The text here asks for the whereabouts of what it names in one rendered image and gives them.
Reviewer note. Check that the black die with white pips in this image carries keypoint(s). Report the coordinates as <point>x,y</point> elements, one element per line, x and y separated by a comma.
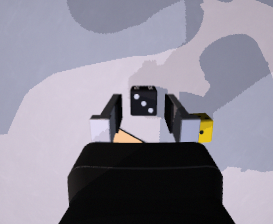
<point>143,101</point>

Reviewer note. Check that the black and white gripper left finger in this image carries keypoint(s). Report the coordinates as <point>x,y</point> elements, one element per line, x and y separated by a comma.
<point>103,127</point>

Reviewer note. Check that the peach flat mat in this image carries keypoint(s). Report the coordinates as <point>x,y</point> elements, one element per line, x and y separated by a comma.
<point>123,136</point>

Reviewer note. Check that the yellow die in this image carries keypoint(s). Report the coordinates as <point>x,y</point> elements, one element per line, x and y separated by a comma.
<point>206,127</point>

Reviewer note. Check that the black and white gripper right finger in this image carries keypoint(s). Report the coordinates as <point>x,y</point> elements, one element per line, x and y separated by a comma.
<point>185,127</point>

